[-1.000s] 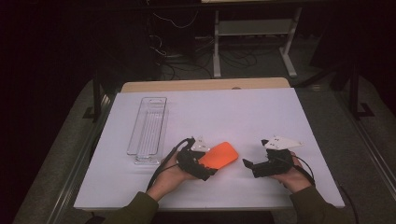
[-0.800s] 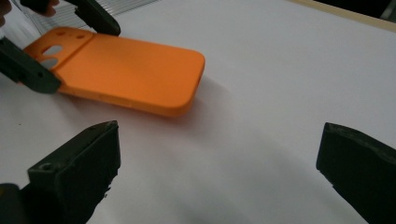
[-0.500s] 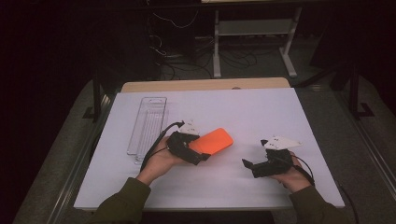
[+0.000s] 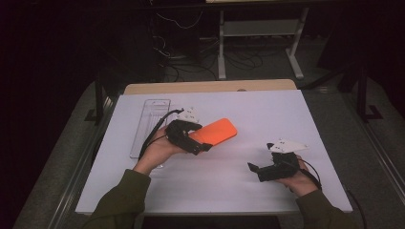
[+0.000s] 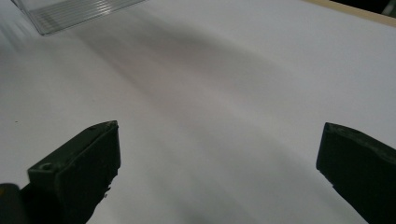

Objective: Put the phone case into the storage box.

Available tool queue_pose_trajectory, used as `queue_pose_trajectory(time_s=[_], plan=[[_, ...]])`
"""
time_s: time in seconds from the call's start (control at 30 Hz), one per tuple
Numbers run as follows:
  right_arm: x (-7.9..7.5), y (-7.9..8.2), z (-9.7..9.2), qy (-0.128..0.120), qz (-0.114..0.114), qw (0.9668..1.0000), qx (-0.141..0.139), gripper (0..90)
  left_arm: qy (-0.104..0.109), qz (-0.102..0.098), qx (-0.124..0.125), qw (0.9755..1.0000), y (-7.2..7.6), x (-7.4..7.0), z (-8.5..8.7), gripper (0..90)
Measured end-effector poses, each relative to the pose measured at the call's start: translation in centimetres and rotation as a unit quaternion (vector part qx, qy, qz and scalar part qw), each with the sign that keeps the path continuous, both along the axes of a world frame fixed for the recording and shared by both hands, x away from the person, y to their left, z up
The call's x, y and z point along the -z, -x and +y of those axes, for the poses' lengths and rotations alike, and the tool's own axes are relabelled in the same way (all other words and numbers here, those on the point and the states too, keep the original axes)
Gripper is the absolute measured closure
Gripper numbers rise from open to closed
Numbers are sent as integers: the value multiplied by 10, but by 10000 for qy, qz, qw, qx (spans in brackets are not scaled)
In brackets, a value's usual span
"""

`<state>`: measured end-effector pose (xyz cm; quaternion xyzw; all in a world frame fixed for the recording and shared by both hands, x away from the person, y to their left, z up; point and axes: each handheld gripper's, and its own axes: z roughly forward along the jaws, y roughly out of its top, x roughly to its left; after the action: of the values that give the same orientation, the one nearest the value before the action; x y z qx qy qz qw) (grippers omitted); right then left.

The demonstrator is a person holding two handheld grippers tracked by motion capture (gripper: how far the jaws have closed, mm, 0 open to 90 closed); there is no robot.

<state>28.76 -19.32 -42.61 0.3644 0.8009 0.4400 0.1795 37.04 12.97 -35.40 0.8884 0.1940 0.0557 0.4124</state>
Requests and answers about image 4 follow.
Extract orange phone case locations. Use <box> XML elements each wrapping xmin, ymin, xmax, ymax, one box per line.
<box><xmin>188</xmin><ymin>117</ymin><xmax>239</xmax><ymax>148</ymax></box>

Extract person's right hand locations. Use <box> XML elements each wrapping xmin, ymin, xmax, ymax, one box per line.
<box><xmin>276</xmin><ymin>156</ymin><xmax>319</xmax><ymax>198</ymax></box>

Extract white hanging cable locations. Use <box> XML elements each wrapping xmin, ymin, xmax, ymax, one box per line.
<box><xmin>155</xmin><ymin>10</ymin><xmax>204</xmax><ymax>31</ymax></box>

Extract person's left hand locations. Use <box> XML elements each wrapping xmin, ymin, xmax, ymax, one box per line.
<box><xmin>133</xmin><ymin>126</ymin><xmax>189</xmax><ymax>176</ymax></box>

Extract white work board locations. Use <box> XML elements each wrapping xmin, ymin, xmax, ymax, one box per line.
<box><xmin>75</xmin><ymin>90</ymin><xmax>353</xmax><ymax>215</ymax></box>

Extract wooden table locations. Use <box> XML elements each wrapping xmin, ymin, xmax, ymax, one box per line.
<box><xmin>123</xmin><ymin>78</ymin><xmax>298</xmax><ymax>95</ymax></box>

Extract black floor cables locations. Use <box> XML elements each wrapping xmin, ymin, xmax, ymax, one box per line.
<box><xmin>152</xmin><ymin>34</ymin><xmax>275</xmax><ymax>82</ymax></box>

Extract clear plastic tray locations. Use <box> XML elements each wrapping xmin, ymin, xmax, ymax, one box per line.
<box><xmin>129</xmin><ymin>98</ymin><xmax>172</xmax><ymax>170</ymax></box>

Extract black metal stand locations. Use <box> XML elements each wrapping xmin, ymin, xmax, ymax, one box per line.
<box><xmin>355</xmin><ymin>60</ymin><xmax>384</xmax><ymax>124</ymax></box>
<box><xmin>84</xmin><ymin>75</ymin><xmax>111</xmax><ymax>127</ymax></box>

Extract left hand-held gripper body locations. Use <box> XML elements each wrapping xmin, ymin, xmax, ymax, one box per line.
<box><xmin>165</xmin><ymin>107</ymin><xmax>204</xmax><ymax>156</ymax></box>

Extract white metal desk frame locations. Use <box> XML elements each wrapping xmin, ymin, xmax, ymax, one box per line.
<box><xmin>217</xmin><ymin>7</ymin><xmax>310</xmax><ymax>81</ymax></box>

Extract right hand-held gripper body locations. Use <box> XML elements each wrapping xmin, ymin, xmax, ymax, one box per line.
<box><xmin>257</xmin><ymin>137</ymin><xmax>309</xmax><ymax>183</ymax></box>

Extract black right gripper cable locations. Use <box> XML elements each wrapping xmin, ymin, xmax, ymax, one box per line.
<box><xmin>297</xmin><ymin>157</ymin><xmax>368</xmax><ymax>229</ymax></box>

